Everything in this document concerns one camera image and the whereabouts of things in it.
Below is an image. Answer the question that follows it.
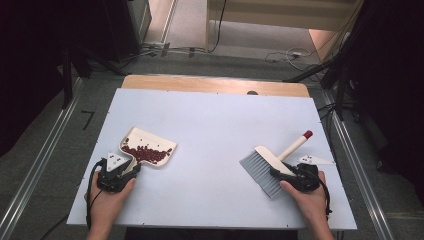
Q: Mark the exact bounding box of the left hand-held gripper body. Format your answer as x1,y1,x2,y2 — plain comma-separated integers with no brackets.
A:
96,152,135,194

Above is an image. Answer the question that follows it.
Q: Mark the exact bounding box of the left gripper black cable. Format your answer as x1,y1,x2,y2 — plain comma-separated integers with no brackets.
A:
39,159,107,240

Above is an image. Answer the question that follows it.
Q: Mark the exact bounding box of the wooden table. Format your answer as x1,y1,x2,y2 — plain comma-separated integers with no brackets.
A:
121,74,311,98

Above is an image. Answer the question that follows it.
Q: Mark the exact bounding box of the cream plastic dustpan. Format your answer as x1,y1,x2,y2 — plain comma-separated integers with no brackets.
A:
119,126,178,174

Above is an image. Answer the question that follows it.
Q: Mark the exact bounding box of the white floor cable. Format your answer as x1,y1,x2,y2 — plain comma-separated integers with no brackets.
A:
264,46,315,72

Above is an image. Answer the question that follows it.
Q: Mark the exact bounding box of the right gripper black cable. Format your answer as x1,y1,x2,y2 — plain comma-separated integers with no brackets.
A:
318,175,334,218

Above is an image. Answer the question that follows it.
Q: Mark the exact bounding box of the black metal stand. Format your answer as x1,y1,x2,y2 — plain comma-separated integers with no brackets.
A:
283,0,368,122
61,43,128,109

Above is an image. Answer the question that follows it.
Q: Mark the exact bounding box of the person's right hand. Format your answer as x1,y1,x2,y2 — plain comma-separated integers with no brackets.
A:
279,170,330,223

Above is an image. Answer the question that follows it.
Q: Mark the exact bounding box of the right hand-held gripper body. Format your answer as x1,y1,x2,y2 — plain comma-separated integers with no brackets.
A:
288,154,336,193

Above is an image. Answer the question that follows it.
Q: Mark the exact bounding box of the dark cabinet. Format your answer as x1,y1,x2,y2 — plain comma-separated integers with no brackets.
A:
103,0,153,63

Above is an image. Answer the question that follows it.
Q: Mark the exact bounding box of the pile of red beans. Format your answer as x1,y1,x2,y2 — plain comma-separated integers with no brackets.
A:
121,138,174,165

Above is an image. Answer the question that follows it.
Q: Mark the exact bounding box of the metal floor rail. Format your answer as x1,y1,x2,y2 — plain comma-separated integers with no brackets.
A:
321,89,397,240
0,78,84,240

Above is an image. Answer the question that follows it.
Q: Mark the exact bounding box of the person's left hand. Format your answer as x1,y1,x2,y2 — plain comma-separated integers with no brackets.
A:
84,169,137,228

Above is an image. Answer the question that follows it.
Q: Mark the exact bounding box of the bundle of floor cables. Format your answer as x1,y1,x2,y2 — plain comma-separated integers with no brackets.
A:
119,41,208,68

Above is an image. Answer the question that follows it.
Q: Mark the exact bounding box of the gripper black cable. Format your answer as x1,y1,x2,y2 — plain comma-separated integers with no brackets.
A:
39,159,107,240
318,175,334,218

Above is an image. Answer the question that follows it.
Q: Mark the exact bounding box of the beige cabinet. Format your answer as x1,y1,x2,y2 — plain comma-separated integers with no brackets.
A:
205,0,364,51

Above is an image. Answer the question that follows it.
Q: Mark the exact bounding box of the black curtain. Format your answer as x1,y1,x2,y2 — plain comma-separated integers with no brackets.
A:
0,0,108,158
346,0,424,201

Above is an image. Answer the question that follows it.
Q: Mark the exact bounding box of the black hanging cable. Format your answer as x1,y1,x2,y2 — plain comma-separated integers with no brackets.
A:
208,0,228,54

